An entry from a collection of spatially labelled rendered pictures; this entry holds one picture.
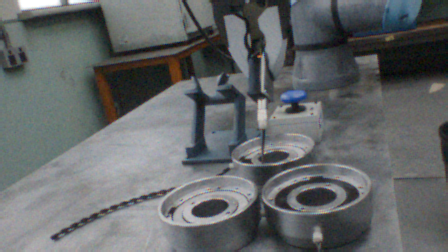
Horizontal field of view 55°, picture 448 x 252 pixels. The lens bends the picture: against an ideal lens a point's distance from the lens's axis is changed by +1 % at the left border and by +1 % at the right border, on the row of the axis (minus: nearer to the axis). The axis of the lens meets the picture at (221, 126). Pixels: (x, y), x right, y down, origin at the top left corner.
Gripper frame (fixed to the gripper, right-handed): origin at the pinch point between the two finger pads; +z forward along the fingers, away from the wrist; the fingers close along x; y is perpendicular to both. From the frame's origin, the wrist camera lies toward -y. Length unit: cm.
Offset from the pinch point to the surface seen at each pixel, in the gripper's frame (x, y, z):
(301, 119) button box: -2.5, 7.4, 9.1
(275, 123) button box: 1.4, 7.2, 9.4
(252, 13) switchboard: 109, 362, 13
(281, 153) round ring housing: -1.2, -1.4, 10.7
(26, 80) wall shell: 165, 119, 12
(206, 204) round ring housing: 4.2, -14.4, 10.7
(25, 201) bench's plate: 36.8, -9.2, 13.1
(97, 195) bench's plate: 24.7, -7.6, 13.1
